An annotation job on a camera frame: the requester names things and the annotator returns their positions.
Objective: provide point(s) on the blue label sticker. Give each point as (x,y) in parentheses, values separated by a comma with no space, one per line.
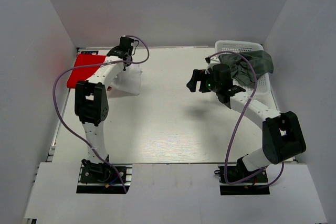
(90,52)

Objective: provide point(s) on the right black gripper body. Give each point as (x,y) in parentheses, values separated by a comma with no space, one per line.
(215,86)

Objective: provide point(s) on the white t shirt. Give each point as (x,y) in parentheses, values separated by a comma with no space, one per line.
(128,81)

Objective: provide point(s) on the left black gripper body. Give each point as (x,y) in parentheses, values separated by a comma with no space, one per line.
(115,49)

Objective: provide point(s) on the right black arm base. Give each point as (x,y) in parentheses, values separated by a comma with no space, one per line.
(256,185)

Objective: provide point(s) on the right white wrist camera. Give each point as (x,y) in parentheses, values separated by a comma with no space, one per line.
(211,61)

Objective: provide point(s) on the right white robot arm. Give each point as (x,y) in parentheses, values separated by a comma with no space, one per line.
(282,137)

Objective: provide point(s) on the white plastic basket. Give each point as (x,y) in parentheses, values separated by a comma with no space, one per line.
(263,84)

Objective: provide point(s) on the folded red t shirt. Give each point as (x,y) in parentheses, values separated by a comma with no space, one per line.
(89,66)

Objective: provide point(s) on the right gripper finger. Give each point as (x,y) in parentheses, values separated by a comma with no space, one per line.
(204,87)
(197,76)

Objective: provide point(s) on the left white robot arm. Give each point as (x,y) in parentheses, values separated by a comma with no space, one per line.
(91,103)

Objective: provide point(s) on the grey t shirt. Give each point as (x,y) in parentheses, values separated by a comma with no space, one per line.
(240,70)

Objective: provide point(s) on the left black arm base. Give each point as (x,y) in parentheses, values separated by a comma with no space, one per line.
(103,179)

